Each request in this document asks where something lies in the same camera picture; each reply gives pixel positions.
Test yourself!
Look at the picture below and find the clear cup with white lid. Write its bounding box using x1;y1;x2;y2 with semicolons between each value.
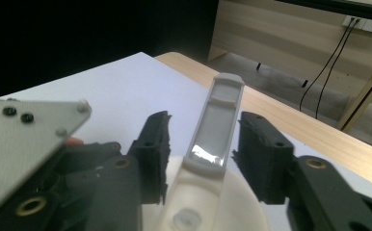
141;72;271;231

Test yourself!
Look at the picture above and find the tan vertical trim strip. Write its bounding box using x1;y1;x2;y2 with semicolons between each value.
337;57;372;133

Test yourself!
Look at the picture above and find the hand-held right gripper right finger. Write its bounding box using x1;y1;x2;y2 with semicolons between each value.
231;111;296;205

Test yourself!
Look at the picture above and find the white table sheet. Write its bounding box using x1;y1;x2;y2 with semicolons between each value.
0;51;372;231

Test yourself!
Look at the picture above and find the black cable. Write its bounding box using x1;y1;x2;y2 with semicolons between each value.
314;18;362;120
299;17;357;113

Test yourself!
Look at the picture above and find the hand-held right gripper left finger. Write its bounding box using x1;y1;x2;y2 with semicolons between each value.
127;110;173;205

